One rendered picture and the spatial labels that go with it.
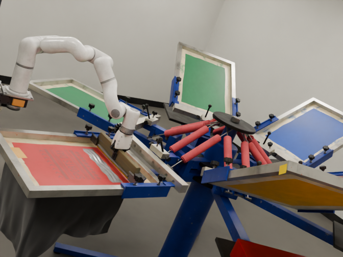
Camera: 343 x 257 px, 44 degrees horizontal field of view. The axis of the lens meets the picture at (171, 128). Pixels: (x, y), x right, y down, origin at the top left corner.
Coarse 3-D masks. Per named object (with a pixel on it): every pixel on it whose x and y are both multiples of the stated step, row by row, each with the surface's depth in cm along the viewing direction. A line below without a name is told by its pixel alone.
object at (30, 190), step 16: (0, 128) 216; (0, 144) 201; (16, 160) 193; (16, 176) 185; (32, 192) 175; (48, 192) 180; (64, 192) 185; (80, 192) 191; (96, 192) 197; (112, 192) 203
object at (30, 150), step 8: (16, 144) 215; (24, 144) 218; (32, 144) 221; (40, 144) 225; (48, 144) 229; (24, 152) 210; (32, 152) 213; (80, 152) 234; (96, 152) 242; (24, 160) 203; (32, 160) 206; (40, 160) 209; (88, 160) 229; (104, 160) 237
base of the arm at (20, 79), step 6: (18, 66) 223; (18, 72) 224; (24, 72) 224; (30, 72) 227; (12, 78) 226; (18, 78) 225; (24, 78) 226; (30, 78) 229; (12, 84) 226; (18, 84) 226; (24, 84) 227; (12, 90) 227; (18, 90) 227; (24, 90) 229
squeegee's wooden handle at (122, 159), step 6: (102, 132) 246; (102, 138) 243; (108, 138) 240; (102, 144) 243; (108, 144) 238; (108, 150) 238; (120, 150) 231; (120, 156) 229; (126, 156) 227; (120, 162) 228; (126, 162) 225; (132, 162) 222; (126, 168) 224; (132, 168) 220; (138, 168) 219
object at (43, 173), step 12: (36, 168) 200; (48, 168) 204; (96, 168) 224; (36, 180) 190; (48, 180) 194; (60, 180) 198; (72, 180) 203; (84, 180) 207; (96, 180) 212; (108, 180) 217
